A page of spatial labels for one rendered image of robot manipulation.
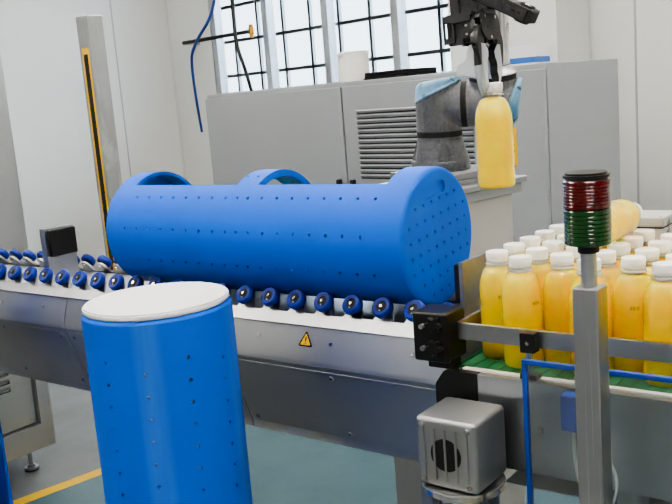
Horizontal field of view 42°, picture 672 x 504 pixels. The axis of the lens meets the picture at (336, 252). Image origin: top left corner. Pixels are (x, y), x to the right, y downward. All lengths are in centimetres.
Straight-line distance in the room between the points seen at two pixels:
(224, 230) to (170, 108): 546
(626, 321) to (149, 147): 605
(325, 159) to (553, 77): 125
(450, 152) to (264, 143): 235
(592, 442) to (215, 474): 72
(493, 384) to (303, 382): 53
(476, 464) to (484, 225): 89
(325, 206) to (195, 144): 550
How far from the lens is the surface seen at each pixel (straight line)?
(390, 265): 170
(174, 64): 741
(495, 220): 225
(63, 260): 267
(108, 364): 164
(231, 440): 171
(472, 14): 167
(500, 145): 164
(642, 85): 457
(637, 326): 150
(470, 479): 147
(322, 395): 192
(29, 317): 262
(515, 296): 153
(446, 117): 222
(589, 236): 123
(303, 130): 424
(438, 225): 179
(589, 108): 358
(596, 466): 134
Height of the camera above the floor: 139
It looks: 10 degrees down
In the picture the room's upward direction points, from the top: 5 degrees counter-clockwise
